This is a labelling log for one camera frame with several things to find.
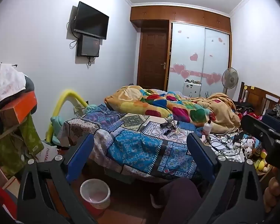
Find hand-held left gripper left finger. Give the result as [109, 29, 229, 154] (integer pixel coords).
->
[17, 133, 95, 224]

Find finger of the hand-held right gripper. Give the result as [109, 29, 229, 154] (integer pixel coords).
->
[241, 114, 278, 146]
[261, 114, 280, 137]

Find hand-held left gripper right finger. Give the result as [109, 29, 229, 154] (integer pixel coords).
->
[186, 133, 265, 224]

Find person's right hand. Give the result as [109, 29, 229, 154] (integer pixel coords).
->
[263, 175, 280, 213]

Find red plush toy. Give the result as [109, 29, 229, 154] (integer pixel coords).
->
[237, 111, 262, 122]

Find yellow plush toy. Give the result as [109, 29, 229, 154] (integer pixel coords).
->
[254, 152, 269, 171]

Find spotted dog plush toy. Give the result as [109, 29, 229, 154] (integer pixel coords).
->
[244, 138, 256, 157]

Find white plastic bottle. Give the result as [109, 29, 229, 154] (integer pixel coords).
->
[203, 120, 213, 136]

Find wooden headboard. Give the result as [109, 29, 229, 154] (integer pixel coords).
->
[238, 82, 280, 117]

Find white plastic bag red print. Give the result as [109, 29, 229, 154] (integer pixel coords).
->
[36, 142, 59, 162]

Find small tools on bed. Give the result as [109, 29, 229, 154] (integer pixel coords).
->
[160, 117, 179, 136]

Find person's leg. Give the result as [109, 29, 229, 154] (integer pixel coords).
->
[152, 177, 202, 224]

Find teal cloth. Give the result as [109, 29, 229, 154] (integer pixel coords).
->
[51, 104, 101, 145]

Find blue patchwork bedsheet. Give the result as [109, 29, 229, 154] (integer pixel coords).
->
[61, 104, 215, 180]

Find standing fan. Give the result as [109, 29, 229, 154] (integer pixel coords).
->
[222, 68, 239, 96]

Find green leaf-print bag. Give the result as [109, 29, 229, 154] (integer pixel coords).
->
[0, 114, 45, 175]

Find yellow foam tube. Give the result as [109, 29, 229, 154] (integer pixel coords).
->
[45, 89, 88, 141]

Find small white cabinet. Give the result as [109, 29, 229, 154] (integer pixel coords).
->
[183, 79, 202, 98]

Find colourful patterned quilt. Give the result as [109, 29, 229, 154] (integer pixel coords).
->
[104, 85, 241, 133]

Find cardboard box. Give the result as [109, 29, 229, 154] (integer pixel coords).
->
[2, 176, 20, 193]

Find orange box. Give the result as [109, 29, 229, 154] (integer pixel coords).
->
[0, 91, 38, 127]

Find wooden slat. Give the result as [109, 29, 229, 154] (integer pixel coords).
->
[0, 124, 21, 146]

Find frosted sliding wardrobe door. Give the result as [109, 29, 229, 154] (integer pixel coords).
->
[167, 22, 206, 98]
[201, 27, 230, 98]

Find dark grey cloth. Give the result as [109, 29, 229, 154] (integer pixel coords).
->
[24, 76, 35, 91]

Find white sliding wardrobe with hearts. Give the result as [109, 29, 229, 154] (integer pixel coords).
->
[170, 30, 227, 85]

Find white cloth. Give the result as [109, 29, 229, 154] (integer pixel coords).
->
[0, 63, 26, 104]

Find wooden door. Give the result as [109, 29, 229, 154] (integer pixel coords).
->
[137, 27, 169, 91]

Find wooden overhead cabinet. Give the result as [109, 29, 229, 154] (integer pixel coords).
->
[130, 6, 231, 33]

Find tangle of cables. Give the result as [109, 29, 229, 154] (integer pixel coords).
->
[201, 126, 248, 161]

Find black wall-mounted box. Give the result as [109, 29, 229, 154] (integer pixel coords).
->
[77, 35, 100, 57]

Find black cable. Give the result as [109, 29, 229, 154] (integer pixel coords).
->
[66, 6, 78, 49]

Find black wall television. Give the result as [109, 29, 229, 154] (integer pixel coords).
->
[73, 1, 109, 40]

